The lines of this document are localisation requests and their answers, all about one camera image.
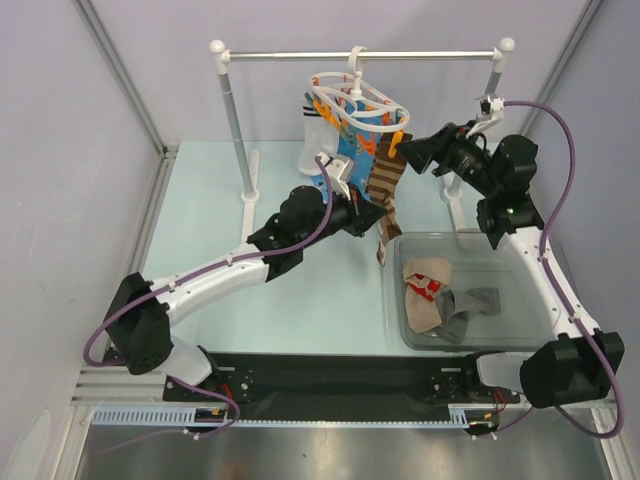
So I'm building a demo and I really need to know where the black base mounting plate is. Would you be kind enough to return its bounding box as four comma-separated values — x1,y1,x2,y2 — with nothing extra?
99,349,531,424

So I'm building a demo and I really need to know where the blue slotted cable duct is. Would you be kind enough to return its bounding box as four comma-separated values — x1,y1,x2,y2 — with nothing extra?
92,405,236,426

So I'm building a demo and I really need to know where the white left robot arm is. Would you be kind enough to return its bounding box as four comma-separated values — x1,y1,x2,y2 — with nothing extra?
104,186,385,400

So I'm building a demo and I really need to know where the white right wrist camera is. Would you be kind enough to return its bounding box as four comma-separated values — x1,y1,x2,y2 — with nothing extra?
467,93,505,138

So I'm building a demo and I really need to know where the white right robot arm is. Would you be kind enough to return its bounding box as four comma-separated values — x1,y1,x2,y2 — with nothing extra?
396,123,625,409

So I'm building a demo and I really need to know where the beige red sock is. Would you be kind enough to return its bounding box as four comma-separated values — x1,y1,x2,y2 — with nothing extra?
403,257,452,303
405,284,442,334

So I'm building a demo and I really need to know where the white clip sock hanger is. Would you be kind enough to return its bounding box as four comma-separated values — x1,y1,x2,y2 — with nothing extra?
308,45,410,157

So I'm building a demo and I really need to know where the white striped sock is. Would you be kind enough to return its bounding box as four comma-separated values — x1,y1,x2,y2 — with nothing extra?
298,100,339,176

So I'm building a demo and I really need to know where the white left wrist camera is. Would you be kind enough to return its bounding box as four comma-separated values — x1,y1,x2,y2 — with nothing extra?
316,152,355,200

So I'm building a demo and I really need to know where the brown striped sock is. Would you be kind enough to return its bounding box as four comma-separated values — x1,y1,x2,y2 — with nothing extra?
376,197,402,266
366,133,407,206

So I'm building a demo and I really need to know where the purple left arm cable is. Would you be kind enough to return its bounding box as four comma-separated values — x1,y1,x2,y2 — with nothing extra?
82,154,334,454

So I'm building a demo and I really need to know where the grey sock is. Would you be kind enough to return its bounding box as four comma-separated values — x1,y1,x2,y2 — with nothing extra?
456,288,502,318
434,290,473,344

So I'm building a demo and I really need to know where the clear plastic bin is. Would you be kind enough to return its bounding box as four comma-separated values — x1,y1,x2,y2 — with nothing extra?
382,232,554,354

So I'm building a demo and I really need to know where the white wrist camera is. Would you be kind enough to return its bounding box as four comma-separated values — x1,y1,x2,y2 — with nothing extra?
316,152,355,200
467,93,505,138

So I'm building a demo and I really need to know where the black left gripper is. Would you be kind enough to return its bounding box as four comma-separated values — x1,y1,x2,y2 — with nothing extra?
298,182,386,250

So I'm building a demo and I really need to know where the blue cartoon print sock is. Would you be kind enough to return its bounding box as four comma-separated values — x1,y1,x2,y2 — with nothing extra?
311,116,385,200

